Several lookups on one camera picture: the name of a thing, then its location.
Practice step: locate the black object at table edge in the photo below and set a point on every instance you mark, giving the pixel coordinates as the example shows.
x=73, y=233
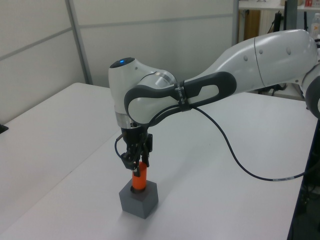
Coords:
x=3, y=128

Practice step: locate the clear plastic bottle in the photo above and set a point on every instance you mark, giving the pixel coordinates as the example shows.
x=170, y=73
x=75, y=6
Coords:
x=316, y=25

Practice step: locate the black stand pole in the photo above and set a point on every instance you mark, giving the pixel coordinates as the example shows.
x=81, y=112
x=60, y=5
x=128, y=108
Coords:
x=306, y=187

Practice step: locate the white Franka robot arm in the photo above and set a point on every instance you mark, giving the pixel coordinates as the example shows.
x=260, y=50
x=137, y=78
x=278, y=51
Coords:
x=275, y=57

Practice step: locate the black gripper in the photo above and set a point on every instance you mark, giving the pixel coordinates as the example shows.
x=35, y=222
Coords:
x=133, y=136

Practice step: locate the black upright pole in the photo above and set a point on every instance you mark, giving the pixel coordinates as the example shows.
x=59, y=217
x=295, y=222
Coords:
x=290, y=15

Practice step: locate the grey partition post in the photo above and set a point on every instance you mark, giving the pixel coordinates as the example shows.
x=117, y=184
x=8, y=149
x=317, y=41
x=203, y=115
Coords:
x=80, y=42

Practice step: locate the grey block with round hole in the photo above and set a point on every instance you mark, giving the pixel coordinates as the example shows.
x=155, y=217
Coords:
x=150, y=198

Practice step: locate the orange cylinder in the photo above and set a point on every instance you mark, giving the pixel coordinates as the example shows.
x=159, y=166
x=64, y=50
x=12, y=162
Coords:
x=141, y=180

